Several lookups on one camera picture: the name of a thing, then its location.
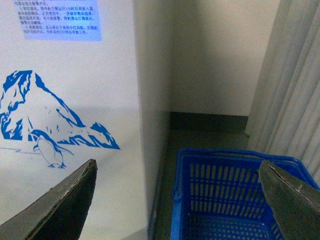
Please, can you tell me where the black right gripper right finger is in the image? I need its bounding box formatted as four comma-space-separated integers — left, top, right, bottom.
259, 160, 320, 240

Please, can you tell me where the grey pleated curtain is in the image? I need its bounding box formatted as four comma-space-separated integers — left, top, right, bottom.
245, 0, 320, 182

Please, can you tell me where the blue plastic shopping basket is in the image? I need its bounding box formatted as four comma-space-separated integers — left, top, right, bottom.
170, 148, 317, 240

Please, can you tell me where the white chest freezer blue rim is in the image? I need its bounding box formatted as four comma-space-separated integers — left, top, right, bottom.
0, 0, 174, 240

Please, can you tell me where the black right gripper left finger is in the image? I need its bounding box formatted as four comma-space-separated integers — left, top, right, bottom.
0, 159, 98, 240

